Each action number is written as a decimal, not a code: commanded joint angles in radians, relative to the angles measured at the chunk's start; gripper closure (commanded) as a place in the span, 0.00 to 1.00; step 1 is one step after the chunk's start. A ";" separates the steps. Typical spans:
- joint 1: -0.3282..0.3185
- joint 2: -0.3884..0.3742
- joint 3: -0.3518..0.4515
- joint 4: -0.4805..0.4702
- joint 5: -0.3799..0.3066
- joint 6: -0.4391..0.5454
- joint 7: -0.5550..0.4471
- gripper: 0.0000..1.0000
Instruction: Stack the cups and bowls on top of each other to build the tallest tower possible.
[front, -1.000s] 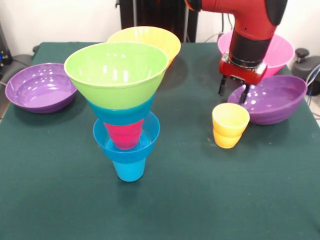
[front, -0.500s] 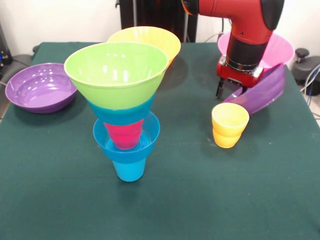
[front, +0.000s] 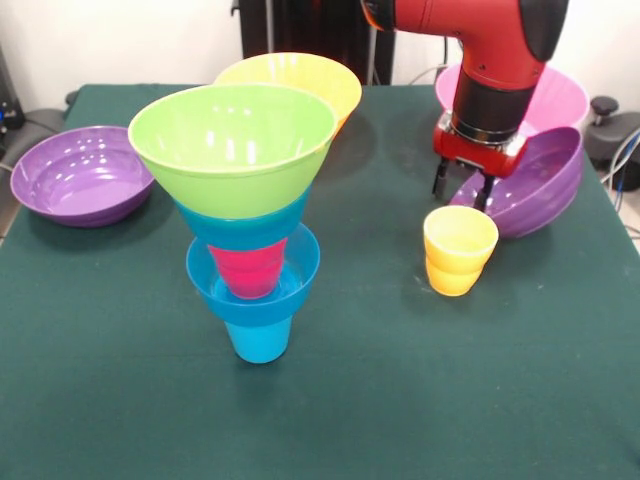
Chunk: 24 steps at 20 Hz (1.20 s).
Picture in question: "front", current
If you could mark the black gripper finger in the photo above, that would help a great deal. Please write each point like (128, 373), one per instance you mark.
(441, 177)
(484, 192)

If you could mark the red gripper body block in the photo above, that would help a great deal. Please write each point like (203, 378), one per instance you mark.
(475, 155)

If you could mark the purple plastic bowl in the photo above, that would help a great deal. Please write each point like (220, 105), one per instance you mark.
(75, 185)
(540, 190)

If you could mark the pink plastic bowl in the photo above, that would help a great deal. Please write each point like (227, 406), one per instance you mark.
(560, 100)

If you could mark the orange plastic bowl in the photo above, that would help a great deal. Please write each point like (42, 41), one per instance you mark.
(340, 85)

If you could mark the small blue plastic bowl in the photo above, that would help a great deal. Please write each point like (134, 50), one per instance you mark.
(240, 230)
(255, 310)

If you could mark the green plastic bowl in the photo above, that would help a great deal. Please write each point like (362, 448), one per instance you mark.
(225, 185)

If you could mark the red plastic cup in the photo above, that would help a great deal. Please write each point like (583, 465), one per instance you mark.
(247, 275)

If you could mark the blue plastic cup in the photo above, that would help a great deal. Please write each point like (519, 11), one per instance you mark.
(257, 345)

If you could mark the yellow plastic cup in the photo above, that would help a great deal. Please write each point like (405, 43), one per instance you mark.
(455, 275)

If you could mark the black clamp with knob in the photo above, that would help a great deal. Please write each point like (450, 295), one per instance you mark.
(612, 132)

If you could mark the dark green tablecloth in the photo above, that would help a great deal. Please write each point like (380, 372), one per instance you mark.
(320, 400)

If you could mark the small black table clamp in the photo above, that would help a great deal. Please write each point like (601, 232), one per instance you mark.
(72, 96)

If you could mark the grey rounded base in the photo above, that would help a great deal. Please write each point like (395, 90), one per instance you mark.
(42, 125)

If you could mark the black equipment box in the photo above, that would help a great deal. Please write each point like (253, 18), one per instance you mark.
(9, 110)

